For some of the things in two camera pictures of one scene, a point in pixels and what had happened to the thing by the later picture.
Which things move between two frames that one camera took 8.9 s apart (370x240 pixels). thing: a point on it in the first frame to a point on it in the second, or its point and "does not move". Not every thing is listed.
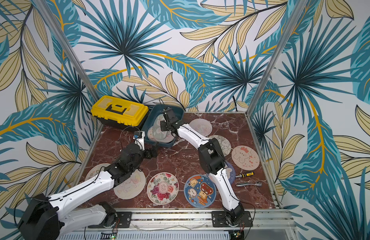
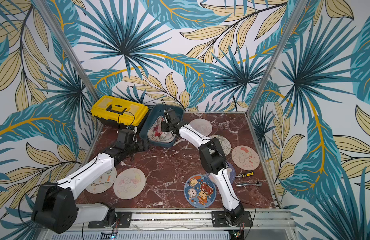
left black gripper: x=150 y=155 to x=140 y=148
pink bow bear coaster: x=245 y=157 does not move
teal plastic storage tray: x=178 y=114 does not move
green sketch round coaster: x=224 y=145 does not move
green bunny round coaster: x=157 y=124 to x=159 y=136
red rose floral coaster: x=163 y=188 to x=155 y=133
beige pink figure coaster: x=131 y=187 does not move
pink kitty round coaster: x=202 y=126 does not move
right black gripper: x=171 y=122 does not move
